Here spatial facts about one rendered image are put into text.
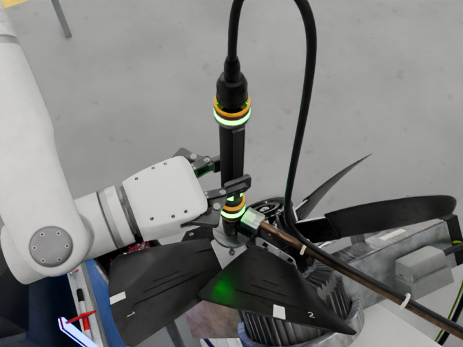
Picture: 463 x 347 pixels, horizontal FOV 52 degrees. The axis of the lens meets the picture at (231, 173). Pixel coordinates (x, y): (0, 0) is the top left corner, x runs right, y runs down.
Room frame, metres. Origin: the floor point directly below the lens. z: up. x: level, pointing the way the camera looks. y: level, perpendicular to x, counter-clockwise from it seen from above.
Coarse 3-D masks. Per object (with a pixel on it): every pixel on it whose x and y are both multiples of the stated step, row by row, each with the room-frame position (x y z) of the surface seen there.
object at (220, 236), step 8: (256, 216) 0.34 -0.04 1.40; (264, 216) 0.34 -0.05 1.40; (240, 224) 0.33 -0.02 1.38; (248, 224) 0.32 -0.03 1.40; (256, 224) 0.32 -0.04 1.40; (216, 232) 0.35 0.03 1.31; (240, 232) 0.32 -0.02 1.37; (248, 232) 0.32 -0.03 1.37; (256, 232) 0.32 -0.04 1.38; (216, 240) 0.33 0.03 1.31; (224, 240) 0.33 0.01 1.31; (232, 240) 0.33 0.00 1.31; (240, 240) 0.33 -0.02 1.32; (248, 240) 0.33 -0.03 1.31; (232, 248) 0.32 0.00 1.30
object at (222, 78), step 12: (228, 72) 0.35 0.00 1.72; (240, 72) 0.36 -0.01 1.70; (216, 84) 0.35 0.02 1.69; (228, 84) 0.35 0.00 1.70; (240, 84) 0.35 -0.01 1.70; (216, 96) 0.35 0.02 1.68; (228, 96) 0.34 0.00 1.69; (240, 96) 0.34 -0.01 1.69; (228, 108) 0.34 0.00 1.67; (228, 228) 0.34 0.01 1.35
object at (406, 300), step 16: (240, 0) 0.35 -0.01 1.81; (304, 0) 0.32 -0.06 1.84; (304, 16) 0.31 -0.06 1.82; (304, 80) 0.31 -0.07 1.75; (304, 96) 0.31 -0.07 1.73; (304, 112) 0.31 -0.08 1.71; (304, 128) 0.31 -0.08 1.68; (288, 176) 0.31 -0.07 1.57; (288, 192) 0.30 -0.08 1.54; (288, 208) 0.30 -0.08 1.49; (288, 224) 0.30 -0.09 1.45; (304, 240) 0.29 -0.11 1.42; (352, 272) 0.24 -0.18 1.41; (384, 288) 0.21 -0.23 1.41; (416, 304) 0.19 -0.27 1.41; (448, 320) 0.17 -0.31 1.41
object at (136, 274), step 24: (192, 240) 0.39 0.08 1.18; (120, 264) 0.35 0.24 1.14; (144, 264) 0.34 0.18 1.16; (168, 264) 0.34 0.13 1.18; (192, 264) 0.33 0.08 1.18; (216, 264) 0.33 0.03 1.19; (120, 288) 0.29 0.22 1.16; (144, 288) 0.29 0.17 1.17; (168, 288) 0.29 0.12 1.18; (192, 288) 0.28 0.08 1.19; (120, 312) 0.24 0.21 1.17; (144, 312) 0.24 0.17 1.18; (168, 312) 0.24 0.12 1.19; (144, 336) 0.19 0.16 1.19
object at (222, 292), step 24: (240, 264) 0.27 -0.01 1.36; (264, 264) 0.28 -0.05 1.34; (288, 264) 0.30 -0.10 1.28; (216, 288) 0.21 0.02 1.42; (240, 288) 0.21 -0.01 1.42; (264, 288) 0.22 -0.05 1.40; (288, 288) 0.23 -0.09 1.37; (312, 288) 0.25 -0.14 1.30; (264, 312) 0.17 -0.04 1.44; (288, 312) 0.17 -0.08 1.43
